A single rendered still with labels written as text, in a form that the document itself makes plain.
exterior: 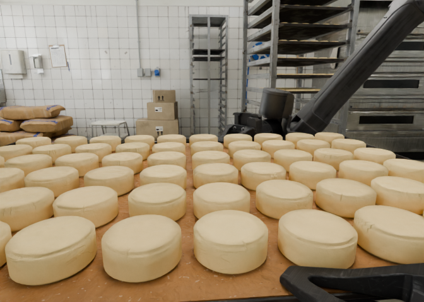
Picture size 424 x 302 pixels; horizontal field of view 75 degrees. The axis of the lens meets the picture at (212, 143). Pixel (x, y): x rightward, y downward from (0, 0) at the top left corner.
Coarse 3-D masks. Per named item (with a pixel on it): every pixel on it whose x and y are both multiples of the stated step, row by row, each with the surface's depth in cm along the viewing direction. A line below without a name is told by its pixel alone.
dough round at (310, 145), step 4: (300, 140) 45; (304, 140) 45; (308, 140) 45; (312, 140) 45; (316, 140) 45; (320, 140) 45; (300, 144) 43; (304, 144) 43; (308, 144) 42; (312, 144) 42; (316, 144) 42; (320, 144) 42; (324, 144) 42; (328, 144) 43; (300, 148) 43; (304, 148) 43; (308, 148) 42; (312, 148) 42; (316, 148) 42; (308, 152) 42; (312, 152) 42; (312, 156) 42
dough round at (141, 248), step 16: (128, 224) 19; (144, 224) 19; (160, 224) 19; (176, 224) 19; (112, 240) 17; (128, 240) 17; (144, 240) 17; (160, 240) 17; (176, 240) 17; (112, 256) 16; (128, 256) 16; (144, 256) 16; (160, 256) 16; (176, 256) 17; (112, 272) 16; (128, 272) 16; (144, 272) 16; (160, 272) 16
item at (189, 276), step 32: (128, 192) 29; (192, 192) 29; (192, 224) 23; (352, 224) 23; (96, 256) 19; (192, 256) 19; (0, 288) 16; (32, 288) 16; (64, 288) 16; (96, 288) 16; (128, 288) 16; (160, 288) 16; (192, 288) 16; (224, 288) 16; (256, 288) 16
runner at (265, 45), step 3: (267, 42) 163; (270, 42) 158; (258, 45) 179; (261, 45) 173; (264, 45) 168; (267, 45) 163; (270, 45) 158; (252, 48) 192; (255, 48) 186; (258, 48) 180; (261, 48) 173; (264, 48) 169; (267, 48) 169; (249, 51) 199; (252, 51) 192; (255, 51) 187; (258, 51) 187; (249, 54) 209
